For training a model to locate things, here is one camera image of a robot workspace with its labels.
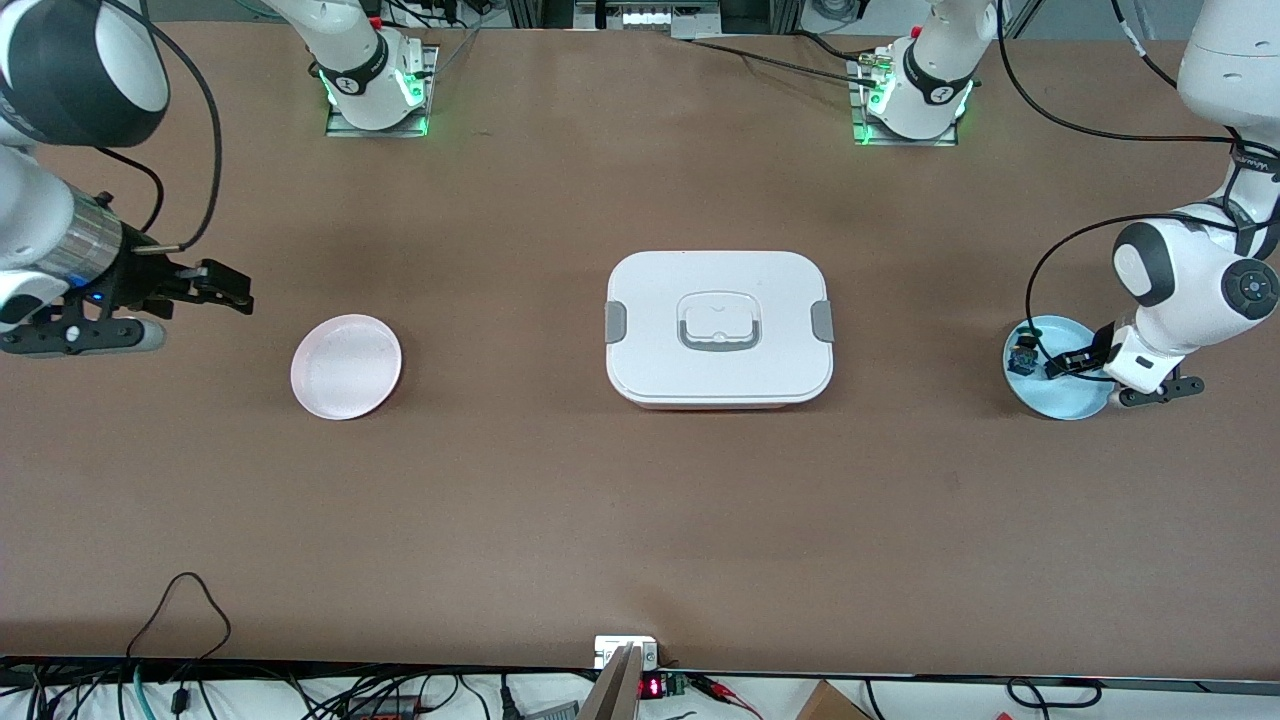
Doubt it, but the grey slanted post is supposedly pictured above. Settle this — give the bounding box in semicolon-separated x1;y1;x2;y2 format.
578;645;643;720

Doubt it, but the round light blue plate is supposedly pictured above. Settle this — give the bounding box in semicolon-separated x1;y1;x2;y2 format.
1003;315;1116;421

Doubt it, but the small white socket box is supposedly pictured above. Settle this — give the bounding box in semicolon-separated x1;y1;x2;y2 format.
594;636;659;669

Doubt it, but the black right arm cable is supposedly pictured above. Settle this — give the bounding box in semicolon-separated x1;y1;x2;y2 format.
95;0;223;251

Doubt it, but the white lunch box grey handle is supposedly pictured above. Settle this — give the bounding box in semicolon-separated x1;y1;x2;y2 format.
605;250;834;411

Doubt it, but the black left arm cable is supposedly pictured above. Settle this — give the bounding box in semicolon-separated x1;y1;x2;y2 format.
1024;210;1246;386

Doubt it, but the black looped cable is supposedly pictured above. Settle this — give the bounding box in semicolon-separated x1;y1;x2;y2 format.
125;572;233;661

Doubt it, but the brown cardboard piece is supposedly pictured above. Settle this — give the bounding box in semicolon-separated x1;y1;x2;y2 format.
795;680;873;720

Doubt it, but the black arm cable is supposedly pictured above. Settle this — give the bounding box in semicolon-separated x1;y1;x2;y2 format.
95;0;223;251
1024;210;1246;386

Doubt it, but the round pink plate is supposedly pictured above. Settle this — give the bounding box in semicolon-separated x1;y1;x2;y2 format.
290;314;403;421

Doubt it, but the blue green switch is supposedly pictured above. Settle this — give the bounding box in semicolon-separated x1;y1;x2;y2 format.
1006;325;1042;378

